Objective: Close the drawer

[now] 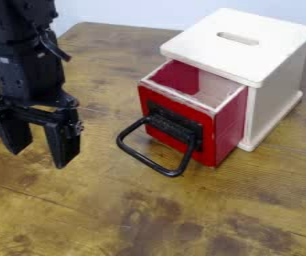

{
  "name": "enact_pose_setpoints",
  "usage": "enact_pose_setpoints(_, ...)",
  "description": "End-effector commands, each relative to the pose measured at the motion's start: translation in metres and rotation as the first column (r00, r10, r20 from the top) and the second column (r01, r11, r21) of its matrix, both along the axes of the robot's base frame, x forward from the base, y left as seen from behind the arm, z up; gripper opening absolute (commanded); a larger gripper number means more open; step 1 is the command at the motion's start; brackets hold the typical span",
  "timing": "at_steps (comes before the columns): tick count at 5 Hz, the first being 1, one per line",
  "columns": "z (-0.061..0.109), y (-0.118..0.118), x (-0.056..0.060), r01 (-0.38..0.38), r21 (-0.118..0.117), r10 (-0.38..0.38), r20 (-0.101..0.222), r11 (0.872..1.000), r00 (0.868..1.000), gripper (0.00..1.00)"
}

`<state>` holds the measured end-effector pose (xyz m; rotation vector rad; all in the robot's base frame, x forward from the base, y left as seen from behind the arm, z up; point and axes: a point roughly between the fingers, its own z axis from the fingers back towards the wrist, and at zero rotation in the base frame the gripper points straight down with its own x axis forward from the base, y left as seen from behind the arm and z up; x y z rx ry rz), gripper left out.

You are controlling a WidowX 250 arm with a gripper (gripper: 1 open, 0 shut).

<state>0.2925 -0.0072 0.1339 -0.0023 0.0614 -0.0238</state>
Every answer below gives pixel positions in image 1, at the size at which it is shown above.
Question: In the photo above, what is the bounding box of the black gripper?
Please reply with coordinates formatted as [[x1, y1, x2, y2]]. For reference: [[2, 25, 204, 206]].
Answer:
[[0, 29, 82, 169]]

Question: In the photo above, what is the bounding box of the black metal drawer handle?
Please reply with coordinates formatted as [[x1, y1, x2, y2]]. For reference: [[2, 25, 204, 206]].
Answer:
[[116, 101, 204, 178]]

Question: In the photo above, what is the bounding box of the red wooden drawer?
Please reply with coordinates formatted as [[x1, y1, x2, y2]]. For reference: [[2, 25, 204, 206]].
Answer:
[[137, 60, 248, 167]]

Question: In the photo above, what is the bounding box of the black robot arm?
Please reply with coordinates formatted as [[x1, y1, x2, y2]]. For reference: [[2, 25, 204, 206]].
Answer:
[[0, 0, 82, 169]]

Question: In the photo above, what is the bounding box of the white wooden box cabinet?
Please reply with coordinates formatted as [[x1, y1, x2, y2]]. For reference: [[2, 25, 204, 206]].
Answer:
[[160, 8, 306, 151]]

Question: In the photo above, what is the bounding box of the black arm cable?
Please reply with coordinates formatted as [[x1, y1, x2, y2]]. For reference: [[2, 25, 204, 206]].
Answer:
[[36, 28, 73, 63]]

